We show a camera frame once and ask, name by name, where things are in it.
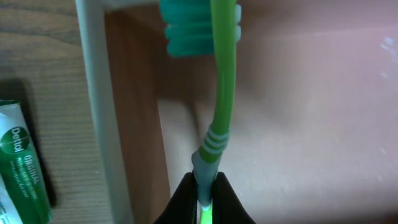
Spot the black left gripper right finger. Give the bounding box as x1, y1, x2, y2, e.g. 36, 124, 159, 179
211, 172, 256, 224

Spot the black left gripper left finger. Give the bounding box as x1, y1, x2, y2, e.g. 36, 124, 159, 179
154, 172, 198, 224

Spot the green Dettol soap pack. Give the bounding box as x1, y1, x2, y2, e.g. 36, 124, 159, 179
1, 100, 52, 224

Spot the green toothbrush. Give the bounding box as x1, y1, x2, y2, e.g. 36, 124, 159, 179
159, 0, 242, 223

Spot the white box with red interior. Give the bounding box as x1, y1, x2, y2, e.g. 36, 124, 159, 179
76, 1, 397, 223

